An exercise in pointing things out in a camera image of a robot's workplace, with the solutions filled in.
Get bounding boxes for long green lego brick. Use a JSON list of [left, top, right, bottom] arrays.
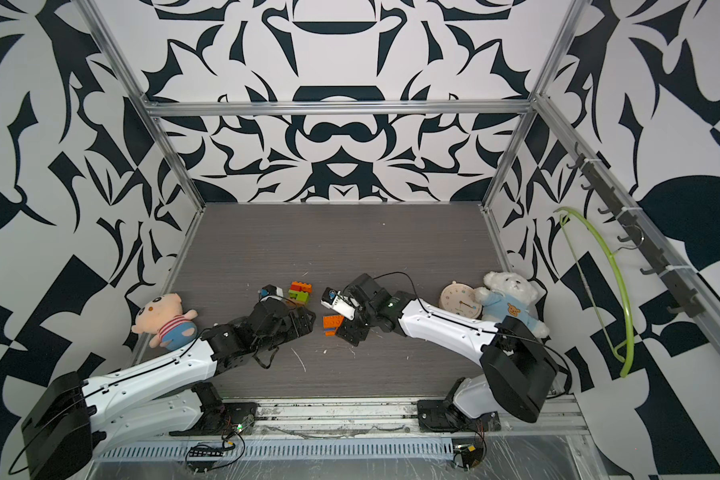
[[288, 290, 310, 304]]

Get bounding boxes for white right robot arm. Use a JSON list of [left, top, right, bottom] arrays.
[[321, 274, 559, 423]]

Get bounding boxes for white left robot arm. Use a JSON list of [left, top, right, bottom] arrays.
[[21, 297, 316, 479]]

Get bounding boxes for pink pig plush toy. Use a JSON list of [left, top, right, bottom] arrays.
[[131, 293, 199, 351]]

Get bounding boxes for white teddy bear plush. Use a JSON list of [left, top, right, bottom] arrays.
[[474, 272, 549, 339]]

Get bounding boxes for green plastic hoop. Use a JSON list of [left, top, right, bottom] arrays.
[[554, 206, 636, 378]]

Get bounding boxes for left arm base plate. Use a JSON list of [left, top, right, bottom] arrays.
[[169, 402, 258, 437]]

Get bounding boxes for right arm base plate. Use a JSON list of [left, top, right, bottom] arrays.
[[416, 400, 502, 433]]

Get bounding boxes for white cable duct strip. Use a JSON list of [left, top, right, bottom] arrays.
[[99, 438, 454, 462]]

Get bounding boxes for aluminium cage frame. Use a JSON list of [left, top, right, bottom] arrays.
[[71, 0, 720, 480]]

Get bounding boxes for black wall hook rack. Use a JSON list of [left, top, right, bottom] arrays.
[[569, 152, 706, 318]]

